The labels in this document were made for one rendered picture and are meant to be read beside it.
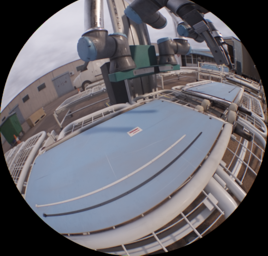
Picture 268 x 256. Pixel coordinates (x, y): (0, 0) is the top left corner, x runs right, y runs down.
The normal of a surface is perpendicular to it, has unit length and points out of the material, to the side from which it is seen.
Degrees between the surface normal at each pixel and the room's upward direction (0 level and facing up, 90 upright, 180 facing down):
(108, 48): 115
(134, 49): 90
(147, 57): 90
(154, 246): 0
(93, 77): 93
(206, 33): 124
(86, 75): 89
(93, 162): 3
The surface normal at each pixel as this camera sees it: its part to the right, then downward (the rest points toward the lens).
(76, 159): -0.21, -0.83
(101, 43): 0.79, 0.31
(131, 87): 0.49, 0.41
